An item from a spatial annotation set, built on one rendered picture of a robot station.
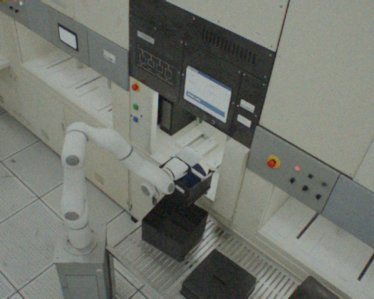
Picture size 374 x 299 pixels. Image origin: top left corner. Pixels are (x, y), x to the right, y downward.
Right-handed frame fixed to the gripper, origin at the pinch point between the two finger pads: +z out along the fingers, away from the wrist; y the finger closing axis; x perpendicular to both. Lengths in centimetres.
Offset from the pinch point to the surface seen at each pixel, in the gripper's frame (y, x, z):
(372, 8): 56, 101, 17
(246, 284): 58, -39, -15
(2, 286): -81, -126, -90
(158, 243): 7, -43, -27
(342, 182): 73, 29, 15
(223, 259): 40, -39, -12
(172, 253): 16, -44, -25
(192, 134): -35, -35, 48
